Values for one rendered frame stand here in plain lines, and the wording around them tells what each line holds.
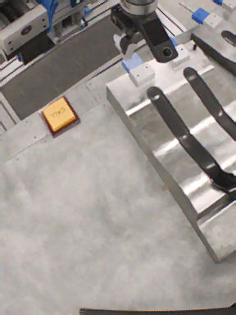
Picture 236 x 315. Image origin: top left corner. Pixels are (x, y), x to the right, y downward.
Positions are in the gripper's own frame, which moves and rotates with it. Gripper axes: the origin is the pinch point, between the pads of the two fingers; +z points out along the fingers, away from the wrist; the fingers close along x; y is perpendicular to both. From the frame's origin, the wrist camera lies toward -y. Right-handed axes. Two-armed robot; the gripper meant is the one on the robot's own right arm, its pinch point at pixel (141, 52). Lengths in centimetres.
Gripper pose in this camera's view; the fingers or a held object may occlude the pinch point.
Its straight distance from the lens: 118.1
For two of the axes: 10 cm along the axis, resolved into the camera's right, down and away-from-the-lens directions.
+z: 0.0, 2.8, 9.6
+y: -5.3, -8.1, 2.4
